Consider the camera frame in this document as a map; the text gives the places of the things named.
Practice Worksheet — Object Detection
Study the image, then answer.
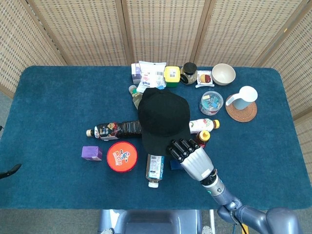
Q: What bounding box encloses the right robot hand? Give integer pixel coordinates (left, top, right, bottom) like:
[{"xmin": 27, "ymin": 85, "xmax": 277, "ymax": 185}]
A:
[{"xmin": 166, "ymin": 138, "xmax": 215, "ymax": 181}]

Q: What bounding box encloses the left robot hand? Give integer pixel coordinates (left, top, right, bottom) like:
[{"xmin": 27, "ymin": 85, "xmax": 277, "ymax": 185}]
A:
[{"xmin": 0, "ymin": 163, "xmax": 22, "ymax": 180}]

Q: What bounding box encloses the black baseball cap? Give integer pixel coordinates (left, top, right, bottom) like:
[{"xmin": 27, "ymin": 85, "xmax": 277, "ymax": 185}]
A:
[{"xmin": 137, "ymin": 88, "xmax": 192, "ymax": 156}]

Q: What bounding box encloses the robot base body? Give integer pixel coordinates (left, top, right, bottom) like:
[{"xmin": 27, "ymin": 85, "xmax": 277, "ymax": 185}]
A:
[{"xmin": 97, "ymin": 209, "xmax": 216, "ymax": 234}]

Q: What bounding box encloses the dark blue long box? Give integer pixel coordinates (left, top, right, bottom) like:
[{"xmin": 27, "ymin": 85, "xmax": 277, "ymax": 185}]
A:
[{"xmin": 170, "ymin": 159, "xmax": 184, "ymax": 171}]

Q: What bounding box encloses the red sauce bottle yellow cap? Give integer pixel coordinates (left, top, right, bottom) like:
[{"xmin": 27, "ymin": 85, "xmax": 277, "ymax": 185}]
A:
[{"xmin": 194, "ymin": 130, "xmax": 211, "ymax": 149}]

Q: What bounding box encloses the white floral drink bottle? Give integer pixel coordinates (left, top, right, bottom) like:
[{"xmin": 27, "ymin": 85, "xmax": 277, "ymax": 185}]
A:
[{"xmin": 189, "ymin": 118, "xmax": 220, "ymax": 135}]

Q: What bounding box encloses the clear water bottle blue label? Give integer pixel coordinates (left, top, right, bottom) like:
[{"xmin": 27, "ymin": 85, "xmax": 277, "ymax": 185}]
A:
[{"xmin": 145, "ymin": 154, "xmax": 165, "ymax": 188}]

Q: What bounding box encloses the clear tub of clips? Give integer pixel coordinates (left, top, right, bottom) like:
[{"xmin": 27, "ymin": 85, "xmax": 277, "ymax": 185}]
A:
[{"xmin": 199, "ymin": 91, "xmax": 224, "ymax": 116}]

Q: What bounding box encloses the woven round coaster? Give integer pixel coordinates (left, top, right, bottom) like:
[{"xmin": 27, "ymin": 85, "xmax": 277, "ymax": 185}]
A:
[{"xmin": 225, "ymin": 94, "xmax": 258, "ymax": 123}]

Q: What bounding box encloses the red round tin lid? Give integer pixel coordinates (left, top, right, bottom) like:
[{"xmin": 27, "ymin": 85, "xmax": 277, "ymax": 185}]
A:
[{"xmin": 106, "ymin": 141, "xmax": 138, "ymax": 173}]

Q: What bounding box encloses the blue table cloth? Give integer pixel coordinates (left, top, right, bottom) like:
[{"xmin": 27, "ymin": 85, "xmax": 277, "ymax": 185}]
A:
[{"xmin": 0, "ymin": 65, "xmax": 312, "ymax": 211}]

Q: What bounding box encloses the white snack packet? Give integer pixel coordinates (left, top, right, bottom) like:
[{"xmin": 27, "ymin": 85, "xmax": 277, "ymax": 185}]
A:
[{"xmin": 195, "ymin": 70, "xmax": 215, "ymax": 89}]

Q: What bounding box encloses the yellowish drink bottle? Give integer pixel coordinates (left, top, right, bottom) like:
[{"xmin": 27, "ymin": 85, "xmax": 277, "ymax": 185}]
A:
[{"xmin": 128, "ymin": 85, "xmax": 145, "ymax": 110}]

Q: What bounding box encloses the yellow green container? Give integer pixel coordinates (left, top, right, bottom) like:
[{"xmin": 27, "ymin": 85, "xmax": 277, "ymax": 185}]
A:
[{"xmin": 164, "ymin": 65, "xmax": 181, "ymax": 88}]

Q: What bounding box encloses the dark tea bottle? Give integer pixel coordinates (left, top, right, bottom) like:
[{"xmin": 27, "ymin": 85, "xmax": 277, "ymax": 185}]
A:
[{"xmin": 86, "ymin": 120, "xmax": 142, "ymax": 142}]

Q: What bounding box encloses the glass jar black lid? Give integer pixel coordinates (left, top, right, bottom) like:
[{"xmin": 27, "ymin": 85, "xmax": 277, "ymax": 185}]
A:
[{"xmin": 179, "ymin": 62, "xmax": 198, "ymax": 85}]

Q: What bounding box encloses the purple small box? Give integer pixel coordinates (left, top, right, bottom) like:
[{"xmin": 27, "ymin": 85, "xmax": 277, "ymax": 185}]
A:
[{"xmin": 81, "ymin": 146, "xmax": 103, "ymax": 161}]

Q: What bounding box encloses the beige bowl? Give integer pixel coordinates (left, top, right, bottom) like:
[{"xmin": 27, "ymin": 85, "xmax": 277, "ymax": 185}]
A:
[{"xmin": 211, "ymin": 63, "xmax": 236, "ymax": 86}]

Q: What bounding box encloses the white plastic bag pack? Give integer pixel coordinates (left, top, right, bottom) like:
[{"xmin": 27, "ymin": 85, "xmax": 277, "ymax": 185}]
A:
[{"xmin": 136, "ymin": 60, "xmax": 167, "ymax": 94}]

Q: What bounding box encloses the purple white carton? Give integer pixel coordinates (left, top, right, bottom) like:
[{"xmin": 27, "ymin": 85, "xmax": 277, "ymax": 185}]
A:
[{"xmin": 131, "ymin": 62, "xmax": 142, "ymax": 85}]

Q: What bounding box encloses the woven folding screen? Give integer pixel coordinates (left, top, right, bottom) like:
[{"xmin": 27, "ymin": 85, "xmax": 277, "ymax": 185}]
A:
[{"xmin": 0, "ymin": 0, "xmax": 312, "ymax": 156}]

